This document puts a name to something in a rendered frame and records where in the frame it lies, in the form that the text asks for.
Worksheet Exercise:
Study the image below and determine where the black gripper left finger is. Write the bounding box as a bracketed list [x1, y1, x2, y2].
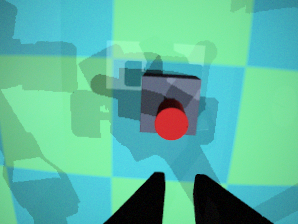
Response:
[104, 172, 165, 224]

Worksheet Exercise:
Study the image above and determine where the red cylinder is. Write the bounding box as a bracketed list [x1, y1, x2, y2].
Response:
[154, 99, 188, 140]

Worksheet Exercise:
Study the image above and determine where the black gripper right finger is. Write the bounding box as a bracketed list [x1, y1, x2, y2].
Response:
[193, 173, 271, 224]

